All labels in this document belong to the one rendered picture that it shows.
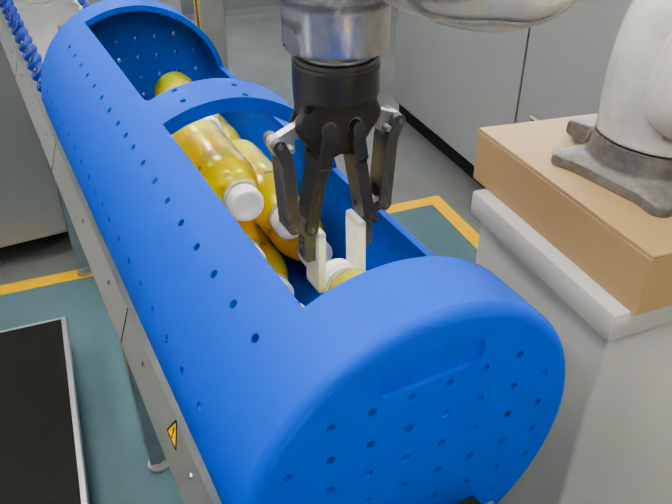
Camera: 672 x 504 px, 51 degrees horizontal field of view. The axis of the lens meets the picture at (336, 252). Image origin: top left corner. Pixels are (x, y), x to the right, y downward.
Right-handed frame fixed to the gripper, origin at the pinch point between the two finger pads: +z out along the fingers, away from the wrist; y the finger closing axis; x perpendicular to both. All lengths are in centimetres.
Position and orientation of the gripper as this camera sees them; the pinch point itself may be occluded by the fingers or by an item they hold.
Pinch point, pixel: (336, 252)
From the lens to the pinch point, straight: 70.0
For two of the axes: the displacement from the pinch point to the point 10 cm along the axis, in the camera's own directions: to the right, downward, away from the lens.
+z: 0.0, 8.3, 5.6
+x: 4.6, 5.0, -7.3
